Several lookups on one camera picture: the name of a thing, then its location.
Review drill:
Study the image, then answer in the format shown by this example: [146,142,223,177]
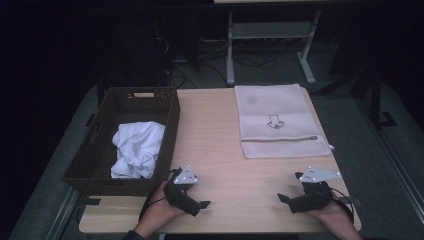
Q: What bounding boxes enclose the right hand-held gripper cable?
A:
[329,187,355,224]

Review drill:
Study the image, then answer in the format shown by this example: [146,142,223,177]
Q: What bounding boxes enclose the brown woven basket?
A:
[60,86,181,197]

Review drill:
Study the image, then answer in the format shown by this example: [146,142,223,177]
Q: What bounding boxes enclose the person's left hand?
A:
[134,184,186,238]

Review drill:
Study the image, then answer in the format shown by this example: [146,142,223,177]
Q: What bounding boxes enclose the person's right hand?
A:
[304,196,363,240]

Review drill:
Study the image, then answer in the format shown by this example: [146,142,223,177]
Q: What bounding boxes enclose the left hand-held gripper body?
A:
[163,164,198,210]

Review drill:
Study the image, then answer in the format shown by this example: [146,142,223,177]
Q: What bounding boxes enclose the white metal desk frame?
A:
[213,0,323,86]

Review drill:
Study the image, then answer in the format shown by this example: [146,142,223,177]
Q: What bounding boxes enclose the black floor cables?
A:
[163,36,278,89]

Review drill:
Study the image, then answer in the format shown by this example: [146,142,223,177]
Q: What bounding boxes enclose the white shirt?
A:
[110,120,166,180]

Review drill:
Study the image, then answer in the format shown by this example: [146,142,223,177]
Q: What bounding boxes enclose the metal floor rail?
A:
[353,96,424,221]
[44,188,81,240]

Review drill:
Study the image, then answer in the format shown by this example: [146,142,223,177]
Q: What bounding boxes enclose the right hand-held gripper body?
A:
[294,165,342,212]

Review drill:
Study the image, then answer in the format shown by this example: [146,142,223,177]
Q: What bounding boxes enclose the white mesh laundry bag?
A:
[234,83,335,160]

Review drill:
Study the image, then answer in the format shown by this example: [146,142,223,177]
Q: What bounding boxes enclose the black metal stand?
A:
[313,66,398,129]

